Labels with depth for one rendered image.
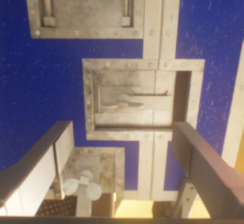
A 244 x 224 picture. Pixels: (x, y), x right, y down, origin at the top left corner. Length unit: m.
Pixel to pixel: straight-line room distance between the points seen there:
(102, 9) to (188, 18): 0.12
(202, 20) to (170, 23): 0.04
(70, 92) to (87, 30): 0.09
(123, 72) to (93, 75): 0.05
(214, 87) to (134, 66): 0.12
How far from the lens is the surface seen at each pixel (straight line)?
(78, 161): 0.32
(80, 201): 0.32
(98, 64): 0.25
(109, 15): 0.27
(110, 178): 0.35
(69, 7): 0.28
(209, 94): 0.29
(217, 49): 0.28
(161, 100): 0.27
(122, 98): 0.26
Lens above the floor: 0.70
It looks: 16 degrees up
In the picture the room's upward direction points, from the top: 180 degrees counter-clockwise
